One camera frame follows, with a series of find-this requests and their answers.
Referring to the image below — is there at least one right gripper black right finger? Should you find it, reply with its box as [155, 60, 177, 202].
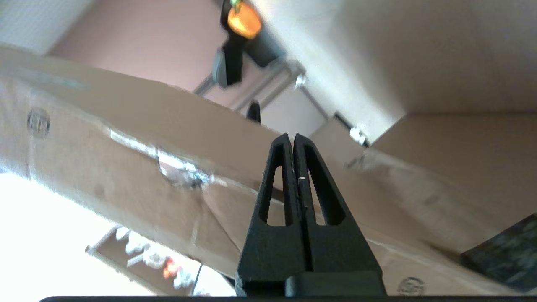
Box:
[294, 133, 386, 296]

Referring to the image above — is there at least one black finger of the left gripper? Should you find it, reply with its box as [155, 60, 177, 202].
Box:
[247, 101, 262, 125]

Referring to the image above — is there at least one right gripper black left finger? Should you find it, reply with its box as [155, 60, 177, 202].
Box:
[235, 133, 306, 296]

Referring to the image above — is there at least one brown cardboard shoe box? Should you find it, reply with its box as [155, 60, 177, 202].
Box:
[0, 44, 537, 296]

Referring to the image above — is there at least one black broom with grey head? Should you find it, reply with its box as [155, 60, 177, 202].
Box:
[211, 40, 245, 88]

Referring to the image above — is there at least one black plastic dustpan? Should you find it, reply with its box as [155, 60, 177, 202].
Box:
[220, 0, 287, 68]

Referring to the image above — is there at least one orange toy bell pepper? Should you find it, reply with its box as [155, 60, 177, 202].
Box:
[227, 2, 263, 40]

